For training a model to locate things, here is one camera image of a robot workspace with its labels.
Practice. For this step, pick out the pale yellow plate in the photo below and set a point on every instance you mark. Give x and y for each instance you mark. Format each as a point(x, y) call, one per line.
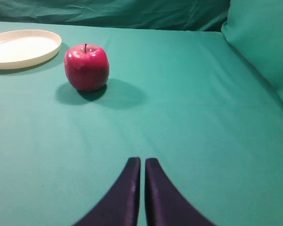
point(25, 48)

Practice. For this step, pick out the red apple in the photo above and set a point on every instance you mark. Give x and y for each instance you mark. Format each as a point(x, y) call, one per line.
point(86, 67)

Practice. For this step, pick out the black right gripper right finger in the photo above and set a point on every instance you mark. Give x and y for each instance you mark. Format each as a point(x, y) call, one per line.
point(164, 204)

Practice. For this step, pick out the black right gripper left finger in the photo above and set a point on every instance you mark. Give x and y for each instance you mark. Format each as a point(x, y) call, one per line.
point(120, 205)

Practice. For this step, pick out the green backdrop cloth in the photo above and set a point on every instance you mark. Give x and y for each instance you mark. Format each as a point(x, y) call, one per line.
point(252, 27)

